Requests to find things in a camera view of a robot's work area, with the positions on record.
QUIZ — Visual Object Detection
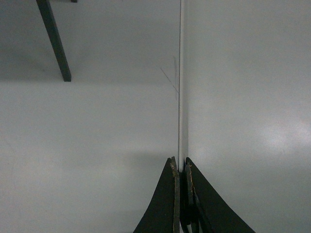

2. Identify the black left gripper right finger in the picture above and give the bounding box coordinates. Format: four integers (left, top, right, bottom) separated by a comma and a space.
184, 157, 254, 233

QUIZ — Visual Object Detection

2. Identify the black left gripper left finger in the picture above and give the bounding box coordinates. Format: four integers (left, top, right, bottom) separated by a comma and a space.
134, 157, 180, 233

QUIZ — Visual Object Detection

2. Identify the dark table leg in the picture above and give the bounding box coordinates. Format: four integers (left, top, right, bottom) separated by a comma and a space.
36, 0, 71, 82

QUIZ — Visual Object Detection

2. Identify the grey-green rectangular tray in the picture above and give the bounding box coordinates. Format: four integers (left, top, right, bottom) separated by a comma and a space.
184, 0, 311, 233

